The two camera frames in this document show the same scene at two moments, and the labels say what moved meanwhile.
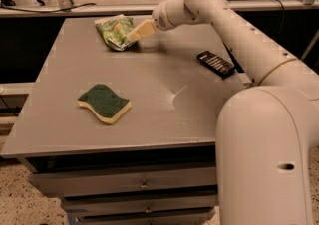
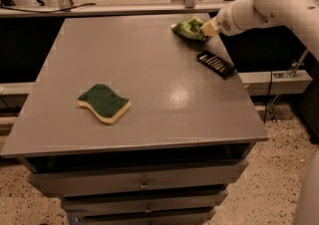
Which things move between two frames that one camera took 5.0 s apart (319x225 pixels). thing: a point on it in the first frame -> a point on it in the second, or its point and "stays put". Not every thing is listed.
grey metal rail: [138, 10] stays put
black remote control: [215, 63] stays put
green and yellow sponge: [104, 104] stays put
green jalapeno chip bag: [115, 30] -> [190, 28]
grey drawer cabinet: [156, 164] stays put
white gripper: [160, 19] -> [224, 23]
